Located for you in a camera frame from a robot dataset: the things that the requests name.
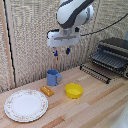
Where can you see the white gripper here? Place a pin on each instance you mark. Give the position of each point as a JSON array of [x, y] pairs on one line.
[[62, 38]]

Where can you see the yellow plastic bowl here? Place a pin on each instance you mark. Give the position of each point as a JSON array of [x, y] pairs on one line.
[[74, 90]]

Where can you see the small orange block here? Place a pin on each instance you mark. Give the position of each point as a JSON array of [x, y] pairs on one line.
[[47, 90]]

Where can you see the white floral rimmed plate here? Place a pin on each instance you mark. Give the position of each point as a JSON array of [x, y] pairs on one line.
[[26, 105]]

